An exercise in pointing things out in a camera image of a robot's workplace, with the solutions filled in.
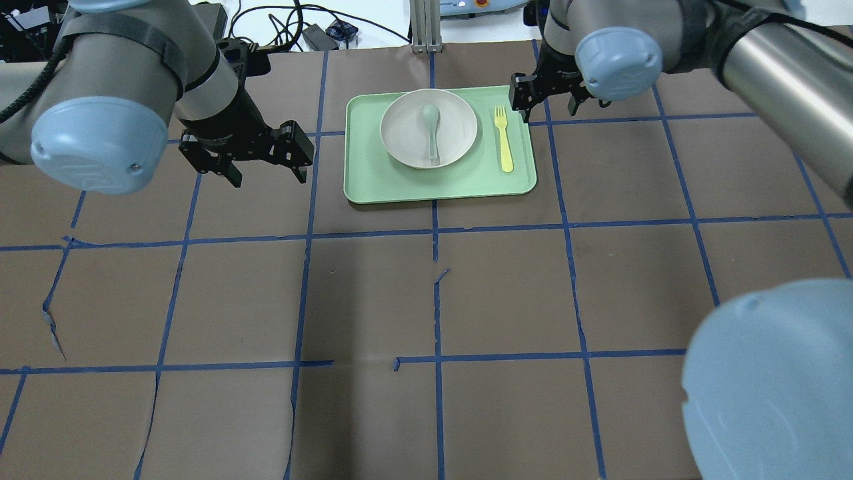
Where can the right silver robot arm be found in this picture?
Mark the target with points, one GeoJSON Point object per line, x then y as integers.
{"type": "Point", "coordinates": [705, 152]}

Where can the light green plastic tray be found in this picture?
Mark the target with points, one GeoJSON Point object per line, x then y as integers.
{"type": "Point", "coordinates": [373, 176]}

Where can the aluminium frame post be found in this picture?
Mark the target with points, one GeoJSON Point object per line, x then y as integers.
{"type": "Point", "coordinates": [424, 20]}

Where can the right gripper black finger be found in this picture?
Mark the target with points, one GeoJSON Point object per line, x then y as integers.
{"type": "Point", "coordinates": [577, 98]}
{"type": "Point", "coordinates": [526, 92]}

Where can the white round plate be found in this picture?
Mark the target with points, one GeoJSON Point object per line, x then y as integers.
{"type": "Point", "coordinates": [404, 135]}

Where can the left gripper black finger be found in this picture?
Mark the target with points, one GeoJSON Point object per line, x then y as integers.
{"type": "Point", "coordinates": [294, 149]}
{"type": "Point", "coordinates": [222, 166]}

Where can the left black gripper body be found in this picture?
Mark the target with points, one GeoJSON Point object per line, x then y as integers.
{"type": "Point", "coordinates": [224, 123]}

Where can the pale green plastic spoon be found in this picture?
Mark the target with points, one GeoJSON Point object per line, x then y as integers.
{"type": "Point", "coordinates": [430, 114]}

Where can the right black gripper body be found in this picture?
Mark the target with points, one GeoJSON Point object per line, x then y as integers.
{"type": "Point", "coordinates": [558, 68]}

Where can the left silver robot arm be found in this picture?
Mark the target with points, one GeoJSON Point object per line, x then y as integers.
{"type": "Point", "coordinates": [95, 115]}

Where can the yellow plastic fork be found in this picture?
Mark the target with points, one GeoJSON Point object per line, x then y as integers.
{"type": "Point", "coordinates": [500, 119]}

